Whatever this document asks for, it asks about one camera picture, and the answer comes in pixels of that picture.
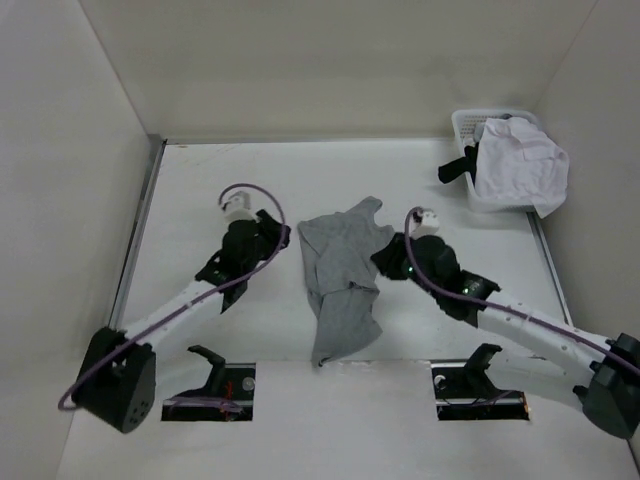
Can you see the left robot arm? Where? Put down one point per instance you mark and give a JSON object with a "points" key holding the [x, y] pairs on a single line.
{"points": [[117, 381]]}

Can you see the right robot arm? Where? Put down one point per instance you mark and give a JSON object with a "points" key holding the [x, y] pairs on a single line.
{"points": [[593, 374]]}

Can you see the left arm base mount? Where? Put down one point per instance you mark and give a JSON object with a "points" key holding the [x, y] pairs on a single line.
{"points": [[204, 387]]}

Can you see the white plastic laundry basket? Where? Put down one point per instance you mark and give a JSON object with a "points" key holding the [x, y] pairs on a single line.
{"points": [[465, 125]]}

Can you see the black tank top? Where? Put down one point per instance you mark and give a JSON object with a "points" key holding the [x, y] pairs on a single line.
{"points": [[465, 164]]}

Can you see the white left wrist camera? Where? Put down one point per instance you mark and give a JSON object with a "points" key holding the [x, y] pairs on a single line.
{"points": [[237, 207]]}

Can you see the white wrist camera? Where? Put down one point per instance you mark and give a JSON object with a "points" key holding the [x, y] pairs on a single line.
{"points": [[423, 222], [237, 207]]}

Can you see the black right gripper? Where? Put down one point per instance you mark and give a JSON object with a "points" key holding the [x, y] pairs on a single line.
{"points": [[387, 259]]}

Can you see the grey tank top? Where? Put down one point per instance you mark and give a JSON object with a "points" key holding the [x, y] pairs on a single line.
{"points": [[340, 278]]}

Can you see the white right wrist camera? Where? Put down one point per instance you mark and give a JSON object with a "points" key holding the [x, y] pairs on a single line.
{"points": [[423, 222]]}

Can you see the white tank top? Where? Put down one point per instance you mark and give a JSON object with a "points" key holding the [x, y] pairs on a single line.
{"points": [[518, 162]]}

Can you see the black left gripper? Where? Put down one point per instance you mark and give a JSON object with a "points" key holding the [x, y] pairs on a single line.
{"points": [[271, 231]]}

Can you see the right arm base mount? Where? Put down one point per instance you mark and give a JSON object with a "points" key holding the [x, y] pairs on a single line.
{"points": [[463, 391]]}

